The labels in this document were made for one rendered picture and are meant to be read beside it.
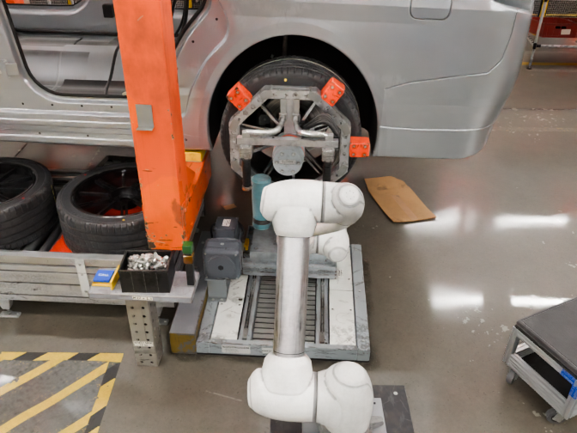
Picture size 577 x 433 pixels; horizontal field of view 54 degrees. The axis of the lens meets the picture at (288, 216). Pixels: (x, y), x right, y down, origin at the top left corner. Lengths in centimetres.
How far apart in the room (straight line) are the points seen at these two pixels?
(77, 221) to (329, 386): 154
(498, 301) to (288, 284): 168
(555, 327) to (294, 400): 124
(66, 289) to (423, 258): 194
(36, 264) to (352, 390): 171
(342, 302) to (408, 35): 130
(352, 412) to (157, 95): 129
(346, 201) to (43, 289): 174
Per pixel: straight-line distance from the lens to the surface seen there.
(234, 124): 257
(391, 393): 224
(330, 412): 185
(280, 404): 184
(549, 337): 259
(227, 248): 270
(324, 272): 300
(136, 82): 219
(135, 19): 212
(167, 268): 235
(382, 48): 261
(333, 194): 173
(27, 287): 303
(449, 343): 292
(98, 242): 286
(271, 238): 308
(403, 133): 276
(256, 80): 258
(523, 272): 349
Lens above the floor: 199
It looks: 33 degrees down
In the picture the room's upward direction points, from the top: 1 degrees clockwise
